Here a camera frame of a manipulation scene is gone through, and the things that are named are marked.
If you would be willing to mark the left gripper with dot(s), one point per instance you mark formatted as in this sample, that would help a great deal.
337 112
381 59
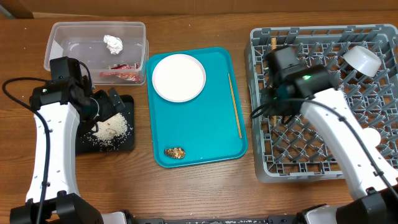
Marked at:
109 108

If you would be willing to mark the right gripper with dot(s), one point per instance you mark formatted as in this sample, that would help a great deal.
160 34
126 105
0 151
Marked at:
270 109

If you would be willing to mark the red snack wrapper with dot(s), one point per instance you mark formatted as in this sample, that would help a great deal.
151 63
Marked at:
120 71

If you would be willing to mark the wooden chopstick slanted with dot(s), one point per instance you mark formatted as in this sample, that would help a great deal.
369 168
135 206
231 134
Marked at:
235 107

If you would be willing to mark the white napkin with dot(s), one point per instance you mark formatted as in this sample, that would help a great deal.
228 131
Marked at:
114 44

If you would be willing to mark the large white plate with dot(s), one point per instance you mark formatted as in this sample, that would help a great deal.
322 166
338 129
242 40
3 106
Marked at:
179 78

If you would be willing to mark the brown food scrap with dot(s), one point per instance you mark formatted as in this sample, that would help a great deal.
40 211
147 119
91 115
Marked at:
175 153

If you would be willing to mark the grey-green bowl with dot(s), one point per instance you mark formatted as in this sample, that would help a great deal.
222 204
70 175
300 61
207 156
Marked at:
363 60

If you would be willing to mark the small white cup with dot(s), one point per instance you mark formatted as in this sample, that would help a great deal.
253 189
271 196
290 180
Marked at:
372 137

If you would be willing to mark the wooden chopstick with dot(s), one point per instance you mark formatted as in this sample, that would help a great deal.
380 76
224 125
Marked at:
273 47

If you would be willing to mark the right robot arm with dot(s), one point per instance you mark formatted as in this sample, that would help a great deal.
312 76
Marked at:
372 181

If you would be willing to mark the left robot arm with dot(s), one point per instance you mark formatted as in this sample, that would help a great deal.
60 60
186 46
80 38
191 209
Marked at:
59 107

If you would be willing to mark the grey dishwasher rack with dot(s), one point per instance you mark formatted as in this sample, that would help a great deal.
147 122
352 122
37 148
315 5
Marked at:
291 150

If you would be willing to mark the spilled rice pile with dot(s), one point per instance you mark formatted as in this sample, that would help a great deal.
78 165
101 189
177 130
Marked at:
110 132

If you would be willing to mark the black plastic tray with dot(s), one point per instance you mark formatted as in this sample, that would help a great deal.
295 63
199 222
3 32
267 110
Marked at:
127 140

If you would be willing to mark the clear plastic storage bin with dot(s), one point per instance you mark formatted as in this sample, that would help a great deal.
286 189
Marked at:
84 42

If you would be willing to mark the teal serving tray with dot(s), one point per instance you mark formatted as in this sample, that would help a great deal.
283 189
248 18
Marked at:
205 127

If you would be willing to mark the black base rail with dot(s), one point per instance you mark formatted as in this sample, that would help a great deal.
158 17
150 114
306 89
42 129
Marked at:
214 221

